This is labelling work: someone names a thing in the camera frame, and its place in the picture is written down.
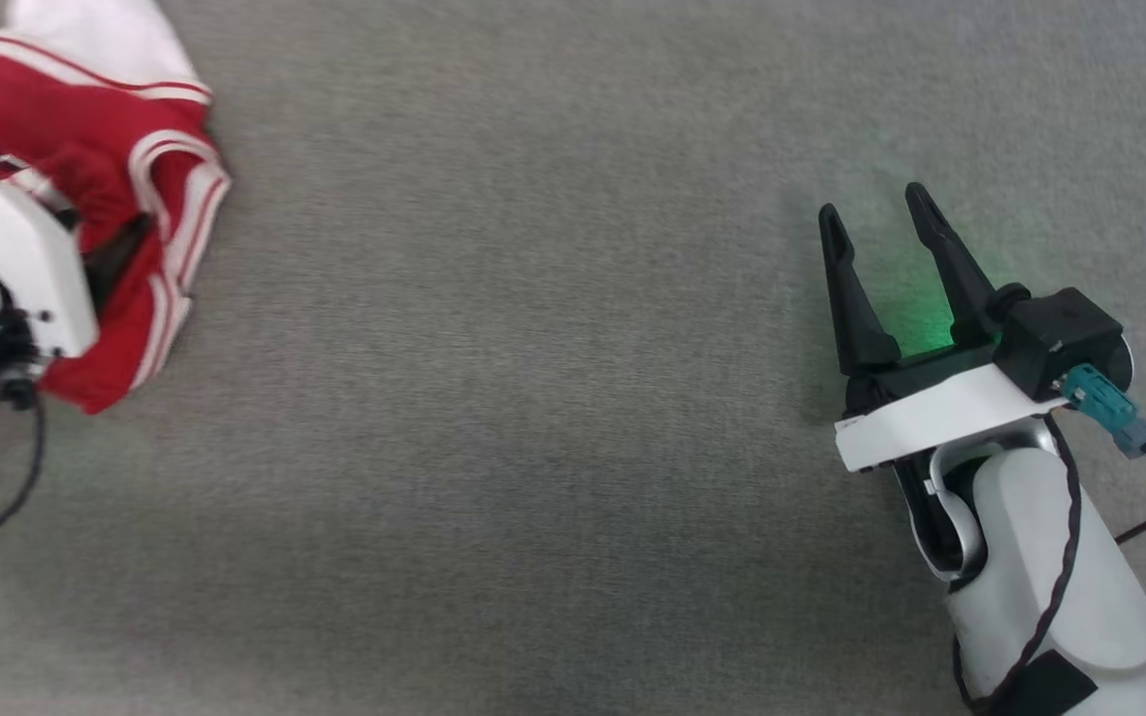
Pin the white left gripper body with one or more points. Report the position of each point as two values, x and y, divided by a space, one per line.
26 259

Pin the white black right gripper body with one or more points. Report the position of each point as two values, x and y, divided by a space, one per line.
931 408

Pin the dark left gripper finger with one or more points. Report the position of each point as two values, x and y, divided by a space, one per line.
115 257

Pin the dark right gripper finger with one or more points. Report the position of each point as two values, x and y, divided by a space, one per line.
966 288
857 318

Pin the red and white garment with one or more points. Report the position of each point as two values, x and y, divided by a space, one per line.
86 109

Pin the grey fabric sofa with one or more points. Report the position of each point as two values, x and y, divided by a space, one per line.
533 398

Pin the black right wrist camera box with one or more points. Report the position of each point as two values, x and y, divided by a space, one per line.
1060 333

